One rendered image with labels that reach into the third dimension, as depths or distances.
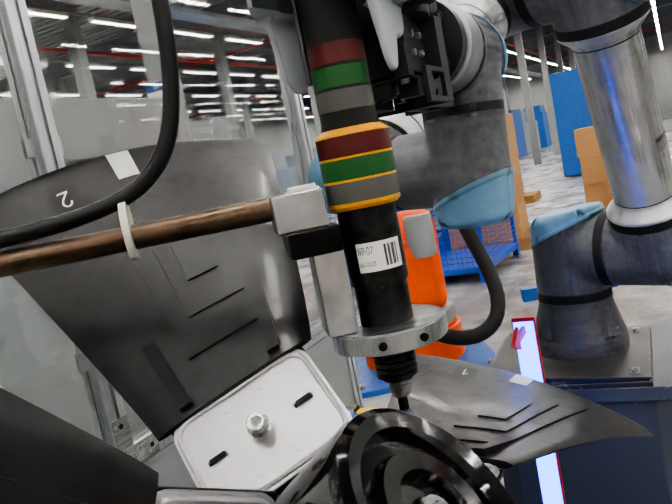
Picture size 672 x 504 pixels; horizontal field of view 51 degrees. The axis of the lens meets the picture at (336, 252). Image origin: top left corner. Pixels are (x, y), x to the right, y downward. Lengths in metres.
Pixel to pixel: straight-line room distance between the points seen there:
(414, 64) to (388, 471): 0.26
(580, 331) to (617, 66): 0.41
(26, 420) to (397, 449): 0.18
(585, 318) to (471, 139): 0.58
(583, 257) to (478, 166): 0.52
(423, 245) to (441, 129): 3.66
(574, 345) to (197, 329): 0.81
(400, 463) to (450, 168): 0.35
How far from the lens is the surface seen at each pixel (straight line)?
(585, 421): 0.60
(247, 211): 0.40
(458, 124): 0.63
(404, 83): 0.46
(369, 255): 0.40
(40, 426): 0.28
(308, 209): 0.39
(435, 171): 0.64
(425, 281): 4.35
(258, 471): 0.39
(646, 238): 1.07
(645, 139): 1.02
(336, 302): 0.40
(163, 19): 0.41
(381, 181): 0.39
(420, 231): 4.28
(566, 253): 1.13
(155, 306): 0.45
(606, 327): 1.18
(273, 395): 0.41
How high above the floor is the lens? 1.39
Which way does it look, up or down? 7 degrees down
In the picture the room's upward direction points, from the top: 11 degrees counter-clockwise
